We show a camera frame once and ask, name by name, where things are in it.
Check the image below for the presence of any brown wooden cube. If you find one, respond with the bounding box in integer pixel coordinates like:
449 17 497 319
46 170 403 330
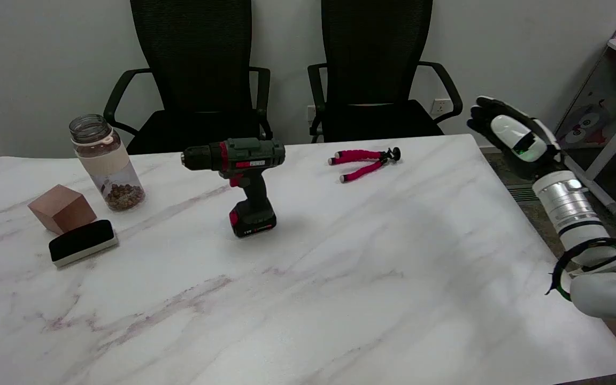
28 184 97 235

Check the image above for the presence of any green red power screwdriver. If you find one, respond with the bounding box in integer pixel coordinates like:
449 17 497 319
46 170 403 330
181 137 286 238

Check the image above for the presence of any black mesh office chair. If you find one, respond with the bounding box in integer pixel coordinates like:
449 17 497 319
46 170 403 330
307 0 464 144
103 0 274 156

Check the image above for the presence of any glass jar with brown beans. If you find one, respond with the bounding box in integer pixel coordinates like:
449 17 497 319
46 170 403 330
69 114 146 212

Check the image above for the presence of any dark floor vent grille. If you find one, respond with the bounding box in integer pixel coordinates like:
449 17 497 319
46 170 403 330
506 184 542 203

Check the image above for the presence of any pink flexible mini tripod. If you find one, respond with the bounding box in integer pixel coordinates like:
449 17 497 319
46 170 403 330
328 148 402 183

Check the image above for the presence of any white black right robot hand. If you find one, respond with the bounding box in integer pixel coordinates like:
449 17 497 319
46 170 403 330
467 96 568 181

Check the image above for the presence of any black white board eraser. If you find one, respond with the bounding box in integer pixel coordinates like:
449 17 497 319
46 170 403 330
49 219 119 268

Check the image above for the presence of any grey panel with cartoon owl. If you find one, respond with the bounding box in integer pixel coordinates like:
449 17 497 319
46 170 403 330
553 48 616 150

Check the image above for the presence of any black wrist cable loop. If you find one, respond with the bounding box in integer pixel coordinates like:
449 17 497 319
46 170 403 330
546 238 616 343

